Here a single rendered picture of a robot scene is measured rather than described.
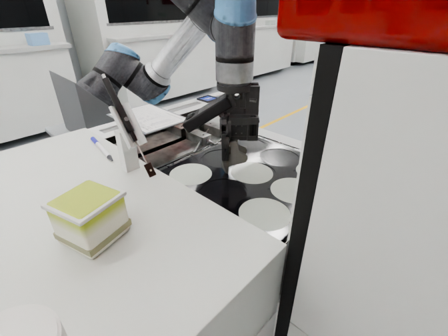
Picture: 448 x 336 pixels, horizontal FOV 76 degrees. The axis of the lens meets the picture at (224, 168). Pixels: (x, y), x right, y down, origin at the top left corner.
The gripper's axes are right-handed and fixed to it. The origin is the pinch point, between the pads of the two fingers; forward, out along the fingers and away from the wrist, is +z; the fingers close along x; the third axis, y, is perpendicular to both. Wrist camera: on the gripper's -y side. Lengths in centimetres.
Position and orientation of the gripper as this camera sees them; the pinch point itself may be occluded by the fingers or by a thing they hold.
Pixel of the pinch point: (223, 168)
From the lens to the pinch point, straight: 67.7
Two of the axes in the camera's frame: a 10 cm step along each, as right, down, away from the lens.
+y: 10.0, 0.0, 0.0
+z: 0.0, 8.7, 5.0
